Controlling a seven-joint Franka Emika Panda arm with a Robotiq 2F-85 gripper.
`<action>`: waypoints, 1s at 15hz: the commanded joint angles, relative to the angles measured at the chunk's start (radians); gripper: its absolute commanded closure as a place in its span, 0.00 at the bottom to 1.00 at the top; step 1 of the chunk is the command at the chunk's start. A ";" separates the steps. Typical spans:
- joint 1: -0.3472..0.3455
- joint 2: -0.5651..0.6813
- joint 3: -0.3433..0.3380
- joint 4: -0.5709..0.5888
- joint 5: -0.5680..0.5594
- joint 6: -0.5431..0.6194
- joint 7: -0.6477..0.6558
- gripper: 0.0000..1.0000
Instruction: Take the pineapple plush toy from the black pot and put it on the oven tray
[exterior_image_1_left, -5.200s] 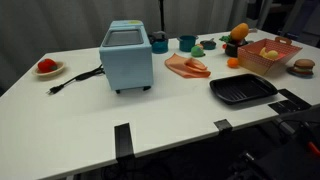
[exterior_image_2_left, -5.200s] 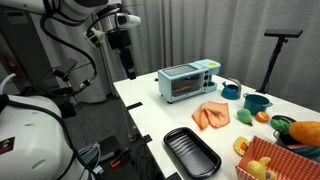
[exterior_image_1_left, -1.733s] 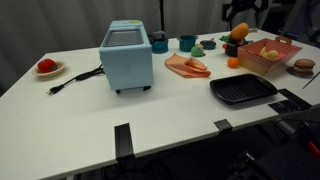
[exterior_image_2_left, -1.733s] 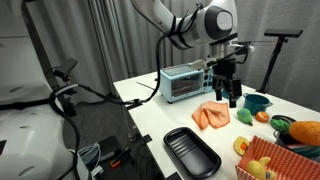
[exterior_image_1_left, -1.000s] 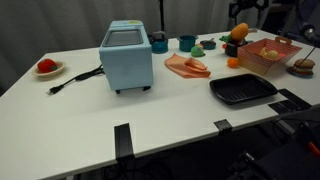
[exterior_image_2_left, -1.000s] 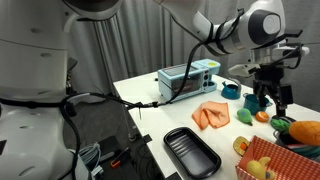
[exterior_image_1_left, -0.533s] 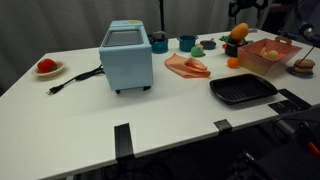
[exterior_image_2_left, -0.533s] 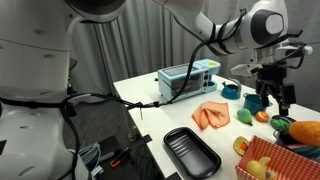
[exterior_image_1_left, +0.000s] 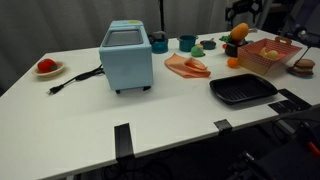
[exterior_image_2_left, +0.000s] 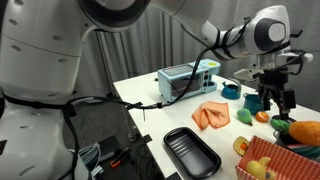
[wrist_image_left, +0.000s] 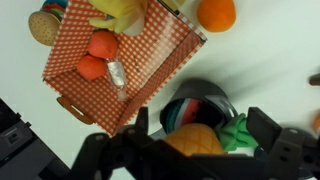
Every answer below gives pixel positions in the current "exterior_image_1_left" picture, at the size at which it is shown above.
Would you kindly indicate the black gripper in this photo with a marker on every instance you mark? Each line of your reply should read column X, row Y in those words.
column 243, row 7

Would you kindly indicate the small red plush toy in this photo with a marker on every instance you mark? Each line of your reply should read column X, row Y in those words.
column 224, row 46

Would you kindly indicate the black pot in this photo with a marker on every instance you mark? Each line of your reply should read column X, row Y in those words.
column 231, row 50

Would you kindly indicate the elongated yellow plush fruit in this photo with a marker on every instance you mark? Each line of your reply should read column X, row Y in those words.
column 263, row 52

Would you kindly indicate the small dark toy pan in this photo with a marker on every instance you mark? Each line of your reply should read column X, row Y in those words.
column 208, row 45

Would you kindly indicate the orange plush fruit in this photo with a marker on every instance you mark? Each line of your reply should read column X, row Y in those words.
column 232, row 62

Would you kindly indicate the round yellow plush fruit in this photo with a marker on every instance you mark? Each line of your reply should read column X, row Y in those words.
column 272, row 55

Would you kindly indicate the green plush fruit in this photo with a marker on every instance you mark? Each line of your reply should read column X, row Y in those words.
column 196, row 51

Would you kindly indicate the teal toy pot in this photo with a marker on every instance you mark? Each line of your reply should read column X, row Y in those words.
column 187, row 43

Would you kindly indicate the black ridged oven tray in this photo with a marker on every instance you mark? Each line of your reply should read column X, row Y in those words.
column 240, row 90

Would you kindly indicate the burger plush toy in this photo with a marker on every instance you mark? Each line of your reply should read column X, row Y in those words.
column 304, row 65

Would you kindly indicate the teal toy kettle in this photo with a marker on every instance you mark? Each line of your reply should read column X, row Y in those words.
column 160, row 46

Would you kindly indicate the light blue toy oven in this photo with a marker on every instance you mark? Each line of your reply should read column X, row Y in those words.
column 126, row 63

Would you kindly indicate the red tomato plush toy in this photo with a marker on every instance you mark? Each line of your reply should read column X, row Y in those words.
column 46, row 65

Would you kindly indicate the red checkered cardboard basket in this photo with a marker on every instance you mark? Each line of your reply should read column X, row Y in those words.
column 253, row 61

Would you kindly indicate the orange cloth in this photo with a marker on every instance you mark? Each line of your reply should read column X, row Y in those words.
column 181, row 65

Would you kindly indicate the black vertical pole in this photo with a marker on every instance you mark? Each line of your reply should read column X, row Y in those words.
column 162, row 13

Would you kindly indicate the small blue plate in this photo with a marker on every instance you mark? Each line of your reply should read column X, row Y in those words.
column 300, row 75

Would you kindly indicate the long black tape strip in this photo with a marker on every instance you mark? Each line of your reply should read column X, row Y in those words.
column 295, row 98

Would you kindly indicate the square black tape patch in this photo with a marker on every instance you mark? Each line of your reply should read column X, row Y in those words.
column 278, row 108
column 291, row 105

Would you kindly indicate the short black tape strip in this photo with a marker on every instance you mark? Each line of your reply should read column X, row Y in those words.
column 222, row 126

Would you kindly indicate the wide black tape strip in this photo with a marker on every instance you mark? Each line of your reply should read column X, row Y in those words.
column 124, row 141

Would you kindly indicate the tomato on small plate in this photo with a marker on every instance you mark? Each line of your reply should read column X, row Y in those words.
column 60, row 70

